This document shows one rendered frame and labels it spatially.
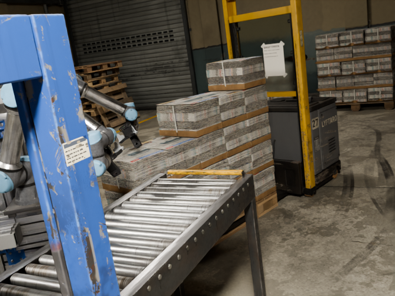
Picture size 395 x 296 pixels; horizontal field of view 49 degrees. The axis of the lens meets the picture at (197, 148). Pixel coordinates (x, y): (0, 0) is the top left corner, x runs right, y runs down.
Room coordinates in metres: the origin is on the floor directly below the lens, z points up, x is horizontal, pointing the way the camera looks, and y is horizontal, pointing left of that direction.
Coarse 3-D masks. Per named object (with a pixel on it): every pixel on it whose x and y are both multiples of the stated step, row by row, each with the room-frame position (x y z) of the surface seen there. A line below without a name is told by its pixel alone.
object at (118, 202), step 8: (160, 176) 2.26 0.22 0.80; (144, 184) 2.15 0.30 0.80; (136, 192) 2.05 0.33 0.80; (120, 200) 1.96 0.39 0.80; (128, 200) 1.98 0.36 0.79; (104, 208) 1.88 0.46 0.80; (112, 208) 1.87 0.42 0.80; (40, 248) 1.54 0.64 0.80; (48, 248) 1.53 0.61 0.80; (32, 256) 1.48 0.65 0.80; (40, 256) 1.47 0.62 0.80; (16, 264) 1.43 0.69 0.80; (24, 264) 1.42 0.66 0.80; (8, 272) 1.38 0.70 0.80; (16, 272) 1.38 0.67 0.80; (0, 280) 1.33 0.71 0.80; (8, 280) 1.34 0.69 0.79
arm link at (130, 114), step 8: (80, 80) 2.64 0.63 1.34; (80, 88) 2.61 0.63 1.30; (88, 88) 2.64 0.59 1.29; (88, 96) 2.63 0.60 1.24; (96, 96) 2.63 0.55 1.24; (104, 96) 2.65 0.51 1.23; (104, 104) 2.64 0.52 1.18; (112, 104) 2.65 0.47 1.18; (120, 104) 2.67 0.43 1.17; (120, 112) 2.66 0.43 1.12; (128, 112) 2.65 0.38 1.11; (136, 112) 2.66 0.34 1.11
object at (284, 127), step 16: (272, 112) 4.01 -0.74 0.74; (288, 112) 3.89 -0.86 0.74; (320, 112) 3.88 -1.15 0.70; (336, 112) 4.08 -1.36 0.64; (272, 128) 4.03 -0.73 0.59; (288, 128) 3.90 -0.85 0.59; (320, 128) 3.87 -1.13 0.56; (336, 128) 4.07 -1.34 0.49; (272, 144) 4.04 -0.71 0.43; (288, 144) 3.91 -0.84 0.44; (320, 144) 3.87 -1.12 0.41; (336, 144) 4.05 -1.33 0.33; (320, 160) 3.82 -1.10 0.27; (336, 160) 4.06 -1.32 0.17; (320, 176) 3.79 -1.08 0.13; (336, 176) 4.06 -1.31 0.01
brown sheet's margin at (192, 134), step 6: (210, 126) 3.05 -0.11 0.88; (216, 126) 3.10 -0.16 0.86; (162, 132) 3.17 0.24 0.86; (168, 132) 3.13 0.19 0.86; (174, 132) 3.09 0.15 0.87; (180, 132) 3.04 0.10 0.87; (186, 132) 3.00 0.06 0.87; (192, 132) 2.97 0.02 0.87; (198, 132) 2.95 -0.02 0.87; (204, 132) 3.00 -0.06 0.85
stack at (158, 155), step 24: (144, 144) 2.99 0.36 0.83; (168, 144) 2.88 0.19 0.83; (192, 144) 2.91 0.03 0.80; (216, 144) 3.09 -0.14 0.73; (240, 144) 3.28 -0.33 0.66; (120, 168) 2.63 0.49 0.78; (144, 168) 2.59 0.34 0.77; (168, 168) 2.73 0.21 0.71; (216, 168) 3.05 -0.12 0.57; (240, 168) 3.25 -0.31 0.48; (240, 216) 3.20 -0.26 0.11
